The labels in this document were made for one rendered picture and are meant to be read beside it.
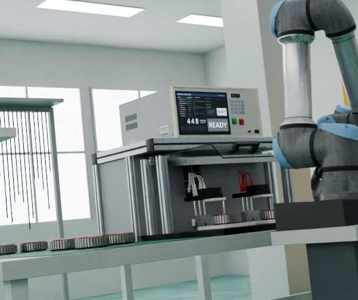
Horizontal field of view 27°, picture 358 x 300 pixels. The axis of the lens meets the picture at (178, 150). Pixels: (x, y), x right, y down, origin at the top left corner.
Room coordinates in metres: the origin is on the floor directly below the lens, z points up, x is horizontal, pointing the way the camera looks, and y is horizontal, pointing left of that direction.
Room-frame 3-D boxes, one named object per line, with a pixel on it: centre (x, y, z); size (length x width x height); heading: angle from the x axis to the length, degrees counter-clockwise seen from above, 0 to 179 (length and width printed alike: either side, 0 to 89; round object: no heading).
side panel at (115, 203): (2.91, 0.26, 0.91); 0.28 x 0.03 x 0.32; 37
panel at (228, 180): (2.99, -0.09, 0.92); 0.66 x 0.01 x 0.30; 127
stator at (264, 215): (2.86, -0.34, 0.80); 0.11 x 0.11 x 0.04
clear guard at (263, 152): (2.73, -0.14, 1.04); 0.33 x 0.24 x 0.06; 37
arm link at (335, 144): (2.22, -0.48, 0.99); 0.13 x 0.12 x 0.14; 54
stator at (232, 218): (2.72, -0.15, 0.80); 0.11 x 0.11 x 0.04
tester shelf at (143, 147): (3.05, -0.05, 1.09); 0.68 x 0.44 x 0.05; 127
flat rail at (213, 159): (2.87, -0.18, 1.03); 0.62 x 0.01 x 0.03; 127
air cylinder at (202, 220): (2.83, -0.06, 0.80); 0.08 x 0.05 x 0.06; 127
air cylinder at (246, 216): (2.98, -0.25, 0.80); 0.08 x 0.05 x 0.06; 127
